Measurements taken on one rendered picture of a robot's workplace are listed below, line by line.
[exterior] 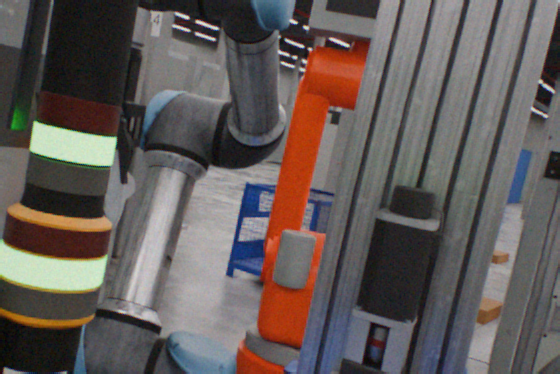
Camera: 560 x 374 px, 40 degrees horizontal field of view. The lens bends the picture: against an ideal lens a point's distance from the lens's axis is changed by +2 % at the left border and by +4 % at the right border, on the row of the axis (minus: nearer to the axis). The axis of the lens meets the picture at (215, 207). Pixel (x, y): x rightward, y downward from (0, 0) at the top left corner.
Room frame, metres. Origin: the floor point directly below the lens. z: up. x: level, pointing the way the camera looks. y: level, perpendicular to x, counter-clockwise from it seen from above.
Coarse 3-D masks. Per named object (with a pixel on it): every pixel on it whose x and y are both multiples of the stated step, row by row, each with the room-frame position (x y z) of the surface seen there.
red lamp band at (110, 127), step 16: (48, 96) 0.30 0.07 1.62; (64, 96) 0.30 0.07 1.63; (48, 112) 0.30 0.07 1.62; (64, 112) 0.30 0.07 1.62; (80, 112) 0.30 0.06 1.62; (96, 112) 0.30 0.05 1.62; (112, 112) 0.31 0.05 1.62; (80, 128) 0.30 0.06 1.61; (96, 128) 0.30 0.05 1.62; (112, 128) 0.31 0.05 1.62
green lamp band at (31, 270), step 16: (0, 256) 0.30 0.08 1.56; (16, 256) 0.30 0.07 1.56; (32, 256) 0.29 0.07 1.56; (0, 272) 0.30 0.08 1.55; (16, 272) 0.30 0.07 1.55; (32, 272) 0.29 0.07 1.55; (48, 272) 0.29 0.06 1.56; (64, 272) 0.30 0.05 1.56; (80, 272) 0.30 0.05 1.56; (96, 272) 0.31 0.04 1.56; (64, 288) 0.30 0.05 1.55; (80, 288) 0.30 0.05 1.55
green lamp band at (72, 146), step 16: (48, 128) 0.30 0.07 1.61; (32, 144) 0.31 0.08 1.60; (48, 144) 0.30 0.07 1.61; (64, 144) 0.30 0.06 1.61; (80, 144) 0.30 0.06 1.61; (96, 144) 0.30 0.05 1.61; (112, 144) 0.31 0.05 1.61; (80, 160) 0.30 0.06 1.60; (96, 160) 0.30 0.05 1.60; (112, 160) 0.32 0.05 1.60
